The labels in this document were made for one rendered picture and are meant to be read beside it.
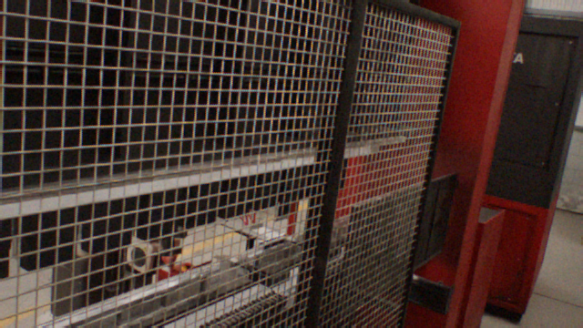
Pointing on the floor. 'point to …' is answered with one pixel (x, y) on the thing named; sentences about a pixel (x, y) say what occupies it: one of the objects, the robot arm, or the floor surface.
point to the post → (331, 160)
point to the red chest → (481, 267)
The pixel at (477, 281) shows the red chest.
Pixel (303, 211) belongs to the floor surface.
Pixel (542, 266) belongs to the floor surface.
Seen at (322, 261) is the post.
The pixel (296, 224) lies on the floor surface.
